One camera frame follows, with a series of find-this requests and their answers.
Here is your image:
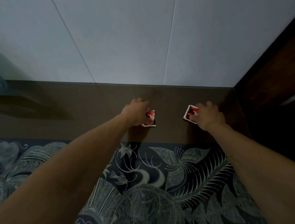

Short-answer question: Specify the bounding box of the person's right hand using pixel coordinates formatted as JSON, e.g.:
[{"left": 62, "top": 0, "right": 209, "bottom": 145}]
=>
[{"left": 188, "top": 100, "right": 227, "bottom": 133}]

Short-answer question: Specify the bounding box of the person's left hand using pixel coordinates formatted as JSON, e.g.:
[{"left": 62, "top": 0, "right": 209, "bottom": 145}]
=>
[{"left": 120, "top": 97, "right": 155, "bottom": 127}]

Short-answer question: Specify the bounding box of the red black white card stack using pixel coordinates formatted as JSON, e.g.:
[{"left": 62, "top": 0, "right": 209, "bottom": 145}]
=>
[
  {"left": 183, "top": 105, "right": 199, "bottom": 124},
  {"left": 142, "top": 110, "right": 157, "bottom": 128}
]

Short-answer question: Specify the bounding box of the person's left forearm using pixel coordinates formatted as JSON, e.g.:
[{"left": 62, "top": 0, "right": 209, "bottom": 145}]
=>
[{"left": 0, "top": 109, "right": 134, "bottom": 224}]

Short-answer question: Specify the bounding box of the person's right forearm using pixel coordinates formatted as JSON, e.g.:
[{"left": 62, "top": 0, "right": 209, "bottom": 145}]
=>
[{"left": 203, "top": 123, "right": 295, "bottom": 224}]

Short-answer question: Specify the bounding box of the dark leaf-patterned garment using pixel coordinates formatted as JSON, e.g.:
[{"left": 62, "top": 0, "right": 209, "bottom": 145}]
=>
[{"left": 0, "top": 136, "right": 281, "bottom": 224}]

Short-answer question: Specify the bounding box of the dark wooden cabinet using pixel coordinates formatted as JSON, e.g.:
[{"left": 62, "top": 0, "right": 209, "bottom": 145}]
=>
[{"left": 230, "top": 0, "right": 295, "bottom": 166}]

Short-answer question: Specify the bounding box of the white cabinet handle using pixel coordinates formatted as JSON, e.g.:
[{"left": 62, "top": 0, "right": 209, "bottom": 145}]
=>
[{"left": 281, "top": 87, "right": 295, "bottom": 107}]

